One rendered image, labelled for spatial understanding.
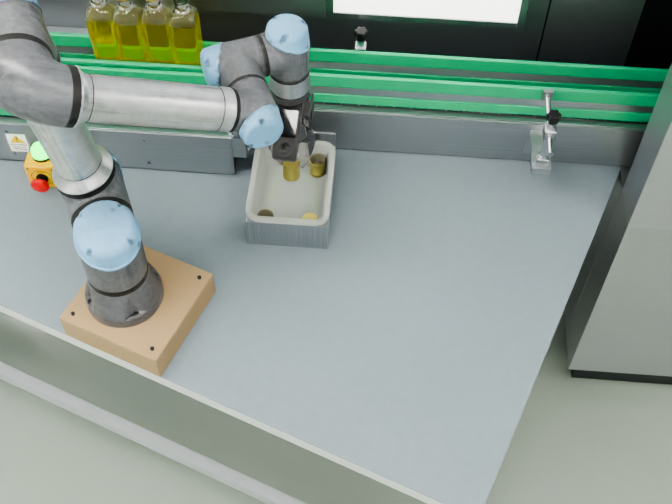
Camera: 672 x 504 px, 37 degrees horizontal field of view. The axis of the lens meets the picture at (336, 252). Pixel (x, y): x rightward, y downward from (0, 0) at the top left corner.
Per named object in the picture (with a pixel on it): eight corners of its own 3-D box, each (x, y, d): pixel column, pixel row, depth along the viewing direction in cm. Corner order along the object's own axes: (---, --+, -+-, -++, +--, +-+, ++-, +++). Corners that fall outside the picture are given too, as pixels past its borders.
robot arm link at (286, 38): (255, 16, 177) (301, 5, 179) (258, 61, 186) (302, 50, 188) (268, 46, 173) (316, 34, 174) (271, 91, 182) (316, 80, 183)
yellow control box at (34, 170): (69, 165, 226) (62, 143, 220) (61, 191, 222) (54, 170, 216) (38, 163, 227) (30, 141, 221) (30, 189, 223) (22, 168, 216)
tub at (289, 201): (336, 166, 226) (336, 141, 219) (328, 248, 214) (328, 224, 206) (259, 161, 227) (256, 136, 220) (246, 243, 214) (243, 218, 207)
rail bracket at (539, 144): (544, 146, 226) (564, 75, 207) (547, 206, 216) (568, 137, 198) (523, 145, 226) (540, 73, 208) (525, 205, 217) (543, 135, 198)
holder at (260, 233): (337, 150, 230) (337, 127, 223) (327, 249, 214) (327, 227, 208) (262, 145, 230) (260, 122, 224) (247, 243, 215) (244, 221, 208)
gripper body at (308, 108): (315, 114, 201) (315, 70, 191) (307, 146, 196) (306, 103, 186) (278, 108, 201) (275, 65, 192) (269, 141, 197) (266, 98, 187)
